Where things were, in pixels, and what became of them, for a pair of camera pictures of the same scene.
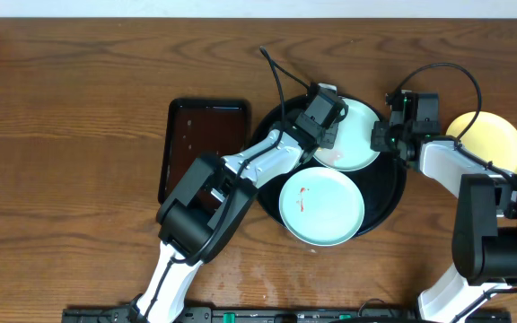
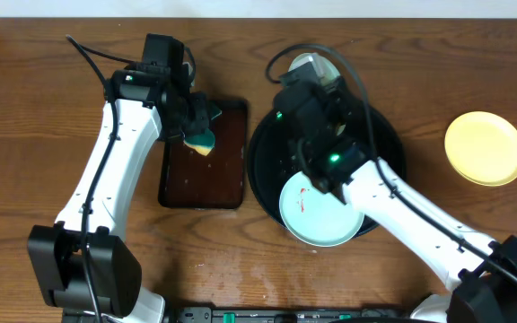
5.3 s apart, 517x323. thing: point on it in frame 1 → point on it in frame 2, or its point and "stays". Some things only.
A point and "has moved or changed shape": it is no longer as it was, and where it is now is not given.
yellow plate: x=492 y=138 stays
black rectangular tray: x=197 y=126 stays
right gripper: x=378 y=142 → x=337 y=96
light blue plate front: x=321 y=206 stays
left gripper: x=327 y=135 → x=200 y=118
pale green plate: x=351 y=152 has moved or changed shape
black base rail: x=253 y=315 stays
